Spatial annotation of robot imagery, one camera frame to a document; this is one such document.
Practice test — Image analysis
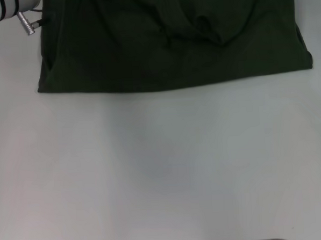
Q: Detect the dark green FREE T-shirt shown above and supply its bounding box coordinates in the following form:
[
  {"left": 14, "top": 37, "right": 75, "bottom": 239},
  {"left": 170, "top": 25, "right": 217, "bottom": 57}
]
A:
[{"left": 32, "top": 0, "right": 315, "bottom": 99}]

